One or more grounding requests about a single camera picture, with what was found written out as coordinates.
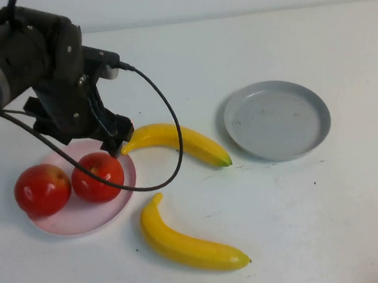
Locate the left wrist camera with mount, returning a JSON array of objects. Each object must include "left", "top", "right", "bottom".
[{"left": 81, "top": 42, "right": 123, "bottom": 83}]

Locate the black left camera cable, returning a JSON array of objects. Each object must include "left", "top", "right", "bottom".
[{"left": 0, "top": 57, "right": 188, "bottom": 206}]

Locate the pink round plate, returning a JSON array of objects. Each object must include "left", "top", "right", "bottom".
[{"left": 20, "top": 136, "right": 142, "bottom": 243}]

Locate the grey round plate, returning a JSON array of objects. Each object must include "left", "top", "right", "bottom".
[{"left": 220, "top": 75, "right": 335, "bottom": 168}]

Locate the red plastic apple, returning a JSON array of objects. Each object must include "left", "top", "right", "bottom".
[
  {"left": 69, "top": 150, "right": 128, "bottom": 206},
  {"left": 11, "top": 161, "right": 75, "bottom": 220}
]

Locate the yellow plastic banana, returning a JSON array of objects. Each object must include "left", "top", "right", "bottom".
[
  {"left": 117, "top": 117, "right": 233, "bottom": 178},
  {"left": 137, "top": 184, "right": 253, "bottom": 280}
]

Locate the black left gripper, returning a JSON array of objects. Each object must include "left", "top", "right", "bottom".
[{"left": 22, "top": 83, "right": 136, "bottom": 167}]

